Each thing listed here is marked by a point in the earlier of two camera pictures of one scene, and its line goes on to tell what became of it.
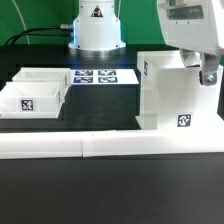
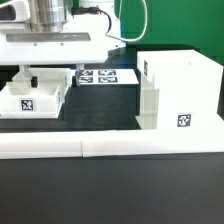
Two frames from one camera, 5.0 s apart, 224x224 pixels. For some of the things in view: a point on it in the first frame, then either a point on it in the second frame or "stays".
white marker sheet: x=104 y=76 stays
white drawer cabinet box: x=172 y=96 stays
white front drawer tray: x=31 y=100 stays
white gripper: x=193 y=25 -> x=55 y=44
